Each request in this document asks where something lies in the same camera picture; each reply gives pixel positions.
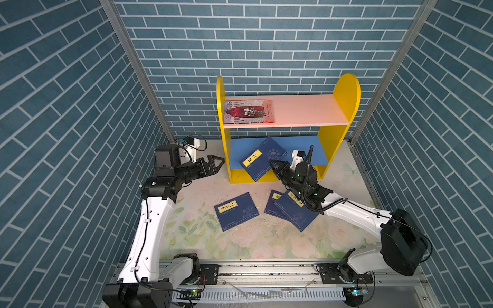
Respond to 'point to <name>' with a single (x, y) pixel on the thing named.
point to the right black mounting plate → (330, 274)
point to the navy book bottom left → (235, 211)
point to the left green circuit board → (190, 294)
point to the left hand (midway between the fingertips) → (217, 162)
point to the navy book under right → (272, 208)
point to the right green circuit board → (354, 295)
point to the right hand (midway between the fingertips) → (267, 158)
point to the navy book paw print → (257, 163)
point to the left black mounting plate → (208, 274)
